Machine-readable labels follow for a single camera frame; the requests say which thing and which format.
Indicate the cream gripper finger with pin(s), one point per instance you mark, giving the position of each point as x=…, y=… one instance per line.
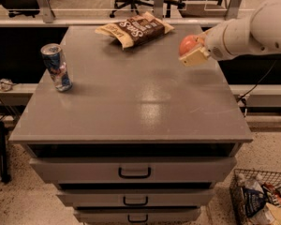
x=196, y=57
x=204, y=34

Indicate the black office chair centre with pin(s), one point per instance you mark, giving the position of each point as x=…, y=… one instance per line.
x=160, y=8

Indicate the wire basket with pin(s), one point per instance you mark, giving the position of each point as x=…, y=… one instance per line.
x=252, y=179

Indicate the top grey drawer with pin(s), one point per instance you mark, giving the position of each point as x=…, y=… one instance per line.
x=69, y=170

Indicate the bottom grey drawer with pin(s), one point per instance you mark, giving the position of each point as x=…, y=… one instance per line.
x=137, y=216

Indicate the grey drawer cabinet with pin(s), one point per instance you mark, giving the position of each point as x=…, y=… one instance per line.
x=136, y=103

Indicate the blue energy drink can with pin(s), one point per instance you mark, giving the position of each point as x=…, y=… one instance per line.
x=55, y=62

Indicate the middle grey drawer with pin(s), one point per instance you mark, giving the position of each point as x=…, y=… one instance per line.
x=135, y=197

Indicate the brown chip bag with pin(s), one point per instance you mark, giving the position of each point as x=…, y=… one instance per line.
x=136, y=30

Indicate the dark blue snack bag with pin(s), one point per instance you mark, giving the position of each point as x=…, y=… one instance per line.
x=254, y=201

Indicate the grey drawer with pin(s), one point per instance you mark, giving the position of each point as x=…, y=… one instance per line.
x=135, y=197
x=69, y=170
x=137, y=216

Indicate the red apple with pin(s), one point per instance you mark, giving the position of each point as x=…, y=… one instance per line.
x=189, y=43

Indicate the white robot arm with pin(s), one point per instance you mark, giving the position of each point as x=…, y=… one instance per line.
x=256, y=34

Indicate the red snack bag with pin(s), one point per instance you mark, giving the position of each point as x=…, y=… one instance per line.
x=272, y=194

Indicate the black stand leg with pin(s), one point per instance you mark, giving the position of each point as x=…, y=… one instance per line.
x=5, y=177

